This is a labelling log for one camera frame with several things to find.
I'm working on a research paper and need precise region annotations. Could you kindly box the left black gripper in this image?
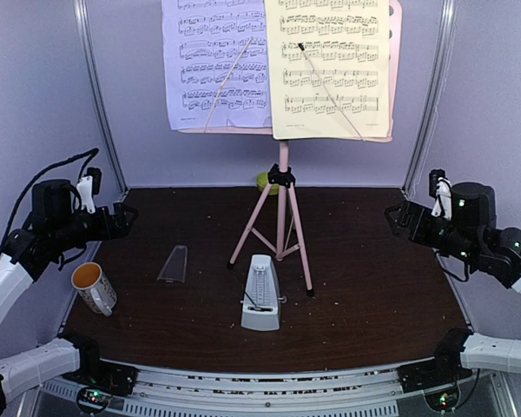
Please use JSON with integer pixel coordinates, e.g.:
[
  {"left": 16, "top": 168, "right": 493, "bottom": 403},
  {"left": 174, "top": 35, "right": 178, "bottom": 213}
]
[{"left": 52, "top": 201, "right": 137, "bottom": 251}]

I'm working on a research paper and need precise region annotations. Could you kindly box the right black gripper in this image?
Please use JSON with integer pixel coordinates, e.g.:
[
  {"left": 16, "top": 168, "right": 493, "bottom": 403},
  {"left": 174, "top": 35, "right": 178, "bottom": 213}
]
[{"left": 385, "top": 201, "right": 478, "bottom": 266}]

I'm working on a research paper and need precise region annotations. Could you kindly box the clear metronome front cover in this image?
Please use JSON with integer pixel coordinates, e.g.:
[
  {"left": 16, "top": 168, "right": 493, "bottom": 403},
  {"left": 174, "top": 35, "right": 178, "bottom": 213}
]
[{"left": 157, "top": 245, "right": 188, "bottom": 283}]

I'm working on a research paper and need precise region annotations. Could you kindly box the grey metronome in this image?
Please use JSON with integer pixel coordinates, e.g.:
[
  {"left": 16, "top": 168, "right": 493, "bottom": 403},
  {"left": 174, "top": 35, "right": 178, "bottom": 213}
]
[{"left": 241, "top": 255, "right": 287, "bottom": 332}]

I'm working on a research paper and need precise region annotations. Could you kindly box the yellowed sheet music paper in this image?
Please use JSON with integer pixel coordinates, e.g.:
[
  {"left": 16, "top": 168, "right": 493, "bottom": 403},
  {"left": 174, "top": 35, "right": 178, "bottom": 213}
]
[{"left": 264, "top": 0, "right": 391, "bottom": 142}]

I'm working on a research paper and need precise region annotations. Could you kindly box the lavender sheet music paper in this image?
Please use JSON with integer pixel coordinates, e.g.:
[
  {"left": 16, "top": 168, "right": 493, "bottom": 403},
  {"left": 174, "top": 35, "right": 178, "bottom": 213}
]
[{"left": 162, "top": 0, "right": 272, "bottom": 130}]

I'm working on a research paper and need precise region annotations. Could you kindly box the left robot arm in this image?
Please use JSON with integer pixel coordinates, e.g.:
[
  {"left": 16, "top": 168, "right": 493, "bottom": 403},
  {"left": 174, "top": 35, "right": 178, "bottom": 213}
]
[{"left": 0, "top": 148, "right": 138, "bottom": 415}]

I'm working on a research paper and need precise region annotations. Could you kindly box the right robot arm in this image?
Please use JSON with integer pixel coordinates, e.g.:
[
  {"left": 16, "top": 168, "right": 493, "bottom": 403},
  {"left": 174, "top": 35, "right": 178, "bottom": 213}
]
[{"left": 384, "top": 170, "right": 521, "bottom": 384}]

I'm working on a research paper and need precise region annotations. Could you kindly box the patterned mug orange inside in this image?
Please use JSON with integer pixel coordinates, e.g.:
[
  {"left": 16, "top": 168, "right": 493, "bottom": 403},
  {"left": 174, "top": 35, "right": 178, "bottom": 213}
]
[{"left": 71, "top": 262, "right": 117, "bottom": 317}]

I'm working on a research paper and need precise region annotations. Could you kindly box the green bowl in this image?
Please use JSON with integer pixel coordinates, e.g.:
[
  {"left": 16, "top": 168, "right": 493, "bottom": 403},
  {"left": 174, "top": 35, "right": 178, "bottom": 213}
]
[{"left": 256, "top": 172, "right": 279, "bottom": 196}]

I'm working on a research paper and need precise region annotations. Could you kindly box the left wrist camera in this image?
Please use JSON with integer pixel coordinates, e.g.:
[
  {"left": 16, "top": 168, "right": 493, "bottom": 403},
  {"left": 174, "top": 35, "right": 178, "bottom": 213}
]
[{"left": 76, "top": 167, "right": 102, "bottom": 214}]

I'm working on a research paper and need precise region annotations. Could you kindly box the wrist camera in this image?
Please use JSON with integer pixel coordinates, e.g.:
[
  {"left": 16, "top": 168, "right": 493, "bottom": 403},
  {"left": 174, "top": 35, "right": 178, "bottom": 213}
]
[
  {"left": 76, "top": 167, "right": 102, "bottom": 214},
  {"left": 429, "top": 169, "right": 452, "bottom": 220}
]

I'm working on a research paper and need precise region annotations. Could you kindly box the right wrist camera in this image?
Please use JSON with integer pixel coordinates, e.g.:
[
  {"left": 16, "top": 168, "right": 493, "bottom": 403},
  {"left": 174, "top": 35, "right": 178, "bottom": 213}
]
[{"left": 429, "top": 169, "right": 452, "bottom": 220}]

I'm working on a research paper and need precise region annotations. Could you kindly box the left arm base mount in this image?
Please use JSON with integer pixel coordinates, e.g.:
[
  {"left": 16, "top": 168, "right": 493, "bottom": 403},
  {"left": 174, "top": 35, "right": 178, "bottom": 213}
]
[{"left": 58, "top": 332, "right": 138, "bottom": 397}]

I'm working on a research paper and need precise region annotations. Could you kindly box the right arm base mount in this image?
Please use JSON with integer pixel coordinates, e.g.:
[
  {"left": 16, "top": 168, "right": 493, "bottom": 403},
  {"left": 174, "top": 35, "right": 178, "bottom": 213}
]
[{"left": 397, "top": 328, "right": 473, "bottom": 394}]

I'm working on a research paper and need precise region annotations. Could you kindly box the aluminium front rail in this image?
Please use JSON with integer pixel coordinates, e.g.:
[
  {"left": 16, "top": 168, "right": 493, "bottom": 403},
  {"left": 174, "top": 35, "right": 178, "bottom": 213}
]
[{"left": 25, "top": 342, "right": 505, "bottom": 417}]

